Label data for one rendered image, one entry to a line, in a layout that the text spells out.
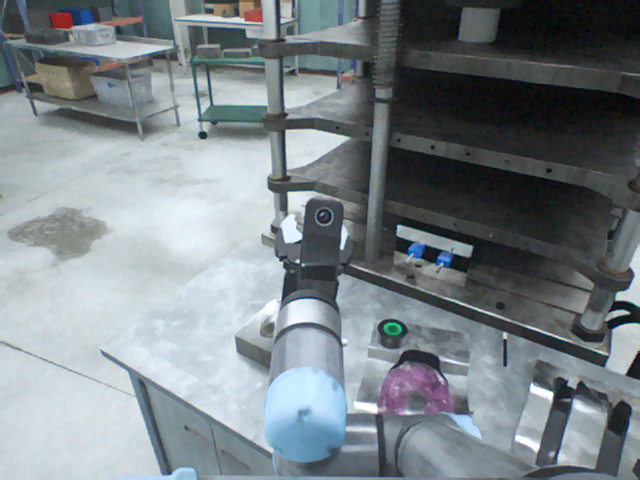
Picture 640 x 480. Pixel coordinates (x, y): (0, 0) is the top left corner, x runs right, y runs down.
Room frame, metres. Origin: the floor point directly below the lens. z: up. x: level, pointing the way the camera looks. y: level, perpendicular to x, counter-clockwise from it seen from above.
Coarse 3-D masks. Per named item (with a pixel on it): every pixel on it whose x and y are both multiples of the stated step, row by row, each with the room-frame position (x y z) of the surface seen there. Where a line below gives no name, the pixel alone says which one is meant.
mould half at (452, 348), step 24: (408, 336) 0.90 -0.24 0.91; (432, 336) 0.90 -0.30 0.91; (456, 336) 0.90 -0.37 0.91; (384, 360) 0.85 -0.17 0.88; (456, 360) 0.82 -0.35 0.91; (360, 384) 0.76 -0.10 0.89; (456, 384) 0.77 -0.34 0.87; (360, 408) 0.69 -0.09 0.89; (408, 408) 0.68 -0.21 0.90; (456, 408) 0.69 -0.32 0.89
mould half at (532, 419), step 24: (552, 384) 0.72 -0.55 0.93; (576, 384) 0.78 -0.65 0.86; (600, 384) 0.78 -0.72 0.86; (528, 408) 0.67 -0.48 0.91; (576, 408) 0.66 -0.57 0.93; (600, 408) 0.65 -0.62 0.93; (528, 432) 0.63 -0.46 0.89; (576, 432) 0.61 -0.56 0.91; (600, 432) 0.61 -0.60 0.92; (528, 456) 0.57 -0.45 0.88; (576, 456) 0.57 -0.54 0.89; (624, 456) 0.56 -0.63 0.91
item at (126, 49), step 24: (24, 48) 5.52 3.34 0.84; (48, 48) 5.32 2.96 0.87; (72, 48) 5.29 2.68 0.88; (96, 48) 5.29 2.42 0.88; (120, 48) 5.29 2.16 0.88; (144, 48) 5.28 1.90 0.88; (168, 48) 5.29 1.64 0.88; (168, 72) 5.31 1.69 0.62; (48, 96) 5.70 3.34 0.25; (96, 96) 5.72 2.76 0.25
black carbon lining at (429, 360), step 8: (408, 352) 0.85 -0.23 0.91; (416, 352) 0.85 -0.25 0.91; (424, 352) 0.85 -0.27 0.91; (400, 360) 0.84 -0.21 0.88; (408, 360) 0.85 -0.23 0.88; (416, 360) 0.85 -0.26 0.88; (424, 360) 0.84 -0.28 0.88; (432, 360) 0.83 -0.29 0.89; (392, 368) 0.83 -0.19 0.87; (432, 368) 0.83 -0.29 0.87; (448, 384) 0.77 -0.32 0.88
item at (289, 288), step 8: (288, 248) 0.49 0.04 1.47; (296, 248) 0.50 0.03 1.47; (288, 256) 0.48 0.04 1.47; (296, 256) 0.48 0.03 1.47; (288, 264) 0.46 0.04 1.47; (296, 264) 0.46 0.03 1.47; (288, 272) 0.47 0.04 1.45; (296, 272) 0.46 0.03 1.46; (288, 280) 0.46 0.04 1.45; (296, 280) 0.46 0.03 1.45; (288, 288) 0.46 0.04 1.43; (296, 288) 0.46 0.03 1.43; (336, 288) 0.46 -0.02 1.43; (288, 296) 0.41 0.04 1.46; (296, 296) 0.40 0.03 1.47; (304, 296) 0.40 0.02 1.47; (312, 296) 0.40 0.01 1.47; (320, 296) 0.40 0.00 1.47; (328, 296) 0.40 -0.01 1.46; (280, 304) 0.46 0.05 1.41; (336, 304) 0.40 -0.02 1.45
